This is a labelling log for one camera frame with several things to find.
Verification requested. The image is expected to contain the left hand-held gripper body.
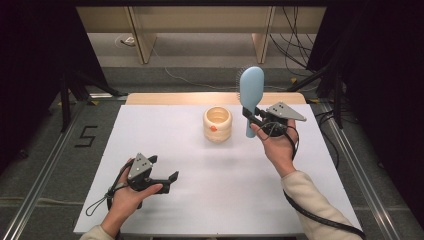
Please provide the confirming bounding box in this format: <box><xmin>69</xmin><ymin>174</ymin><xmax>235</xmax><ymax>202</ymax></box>
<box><xmin>127</xmin><ymin>152</ymin><xmax>164</xmax><ymax>194</ymax></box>

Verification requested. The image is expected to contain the light blue hairbrush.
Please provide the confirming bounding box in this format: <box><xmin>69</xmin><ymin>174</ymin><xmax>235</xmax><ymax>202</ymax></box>
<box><xmin>235</xmin><ymin>65</ymin><xmax>266</xmax><ymax>139</ymax></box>

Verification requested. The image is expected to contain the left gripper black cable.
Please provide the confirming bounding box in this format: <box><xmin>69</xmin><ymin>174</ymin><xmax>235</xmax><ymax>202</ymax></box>
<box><xmin>85</xmin><ymin>159</ymin><xmax>134</xmax><ymax>217</ymax></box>

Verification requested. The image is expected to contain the right gripper thin black cord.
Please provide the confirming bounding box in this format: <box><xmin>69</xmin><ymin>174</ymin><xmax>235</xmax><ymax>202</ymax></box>
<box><xmin>256</xmin><ymin>121</ymin><xmax>300</xmax><ymax>161</ymax></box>

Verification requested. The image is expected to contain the right gripper thick black cable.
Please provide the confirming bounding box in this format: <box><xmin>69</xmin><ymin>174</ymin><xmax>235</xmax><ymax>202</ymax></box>
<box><xmin>282</xmin><ymin>189</ymin><xmax>368</xmax><ymax>240</ymax></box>

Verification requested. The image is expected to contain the person's right hand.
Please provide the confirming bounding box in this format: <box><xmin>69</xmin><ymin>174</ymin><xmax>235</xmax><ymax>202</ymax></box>
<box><xmin>249</xmin><ymin>118</ymin><xmax>300</xmax><ymax>178</ymax></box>

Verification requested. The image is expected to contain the person's left hand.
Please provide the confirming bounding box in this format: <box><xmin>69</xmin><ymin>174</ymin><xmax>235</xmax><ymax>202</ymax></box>
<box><xmin>100</xmin><ymin>158</ymin><xmax>164</xmax><ymax>238</ymax></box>

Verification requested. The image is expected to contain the bundle of black hanging cables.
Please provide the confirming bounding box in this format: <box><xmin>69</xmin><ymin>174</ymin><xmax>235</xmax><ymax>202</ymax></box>
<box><xmin>269</xmin><ymin>6</ymin><xmax>321</xmax><ymax>73</ymax></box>

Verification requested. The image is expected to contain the cream ribbed cup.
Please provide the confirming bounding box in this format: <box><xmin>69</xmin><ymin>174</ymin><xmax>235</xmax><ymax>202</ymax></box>
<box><xmin>202</xmin><ymin>105</ymin><xmax>233</xmax><ymax>144</ymax></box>

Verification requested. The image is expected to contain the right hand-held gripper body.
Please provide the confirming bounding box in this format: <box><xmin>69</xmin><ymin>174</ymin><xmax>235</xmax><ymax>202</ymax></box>
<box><xmin>256</xmin><ymin>101</ymin><xmax>308</xmax><ymax>138</ymax></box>

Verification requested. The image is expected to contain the round floor socket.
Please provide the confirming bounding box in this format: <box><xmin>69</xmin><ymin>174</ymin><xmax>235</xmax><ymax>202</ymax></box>
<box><xmin>114</xmin><ymin>34</ymin><xmax>136</xmax><ymax>48</ymax></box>

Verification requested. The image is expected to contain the black tripod stand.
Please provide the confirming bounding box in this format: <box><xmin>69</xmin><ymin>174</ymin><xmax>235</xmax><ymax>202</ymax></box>
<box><xmin>59</xmin><ymin>69</ymin><xmax>129</xmax><ymax>133</ymax></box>
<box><xmin>286</xmin><ymin>64</ymin><xmax>344</xmax><ymax>129</ymax></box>

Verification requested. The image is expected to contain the white table board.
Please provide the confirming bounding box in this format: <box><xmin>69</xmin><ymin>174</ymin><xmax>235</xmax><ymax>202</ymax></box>
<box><xmin>73</xmin><ymin>104</ymin><xmax>363</xmax><ymax>236</ymax></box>

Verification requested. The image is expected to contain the beige desk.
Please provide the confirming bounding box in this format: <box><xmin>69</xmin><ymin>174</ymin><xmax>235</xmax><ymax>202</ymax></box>
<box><xmin>75</xmin><ymin>5</ymin><xmax>328</xmax><ymax>65</ymax></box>

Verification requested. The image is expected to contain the black curtain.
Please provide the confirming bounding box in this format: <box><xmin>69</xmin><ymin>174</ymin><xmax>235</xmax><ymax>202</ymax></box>
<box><xmin>306</xmin><ymin>0</ymin><xmax>424</xmax><ymax>218</ymax></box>
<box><xmin>0</xmin><ymin>0</ymin><xmax>109</xmax><ymax>174</ymax></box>

